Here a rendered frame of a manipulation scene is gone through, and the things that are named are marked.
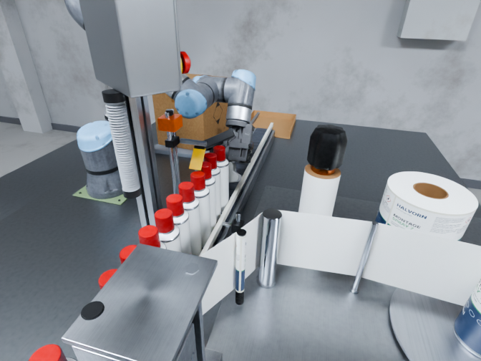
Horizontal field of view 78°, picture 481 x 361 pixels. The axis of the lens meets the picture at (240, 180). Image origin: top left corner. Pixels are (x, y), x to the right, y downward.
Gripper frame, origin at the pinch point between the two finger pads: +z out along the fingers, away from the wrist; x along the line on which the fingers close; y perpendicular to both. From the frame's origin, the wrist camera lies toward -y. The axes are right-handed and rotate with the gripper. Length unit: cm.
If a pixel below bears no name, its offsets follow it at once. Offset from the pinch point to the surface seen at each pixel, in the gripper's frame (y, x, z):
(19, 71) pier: -304, 184, -83
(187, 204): 1.0, -28.4, 3.4
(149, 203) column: -12.7, -19.5, 5.8
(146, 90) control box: -2.3, -44.6, -15.9
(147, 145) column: -12.4, -24.5, -8.2
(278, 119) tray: 3, 90, -40
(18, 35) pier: -300, 174, -119
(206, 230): 2.9, -18.1, 10.3
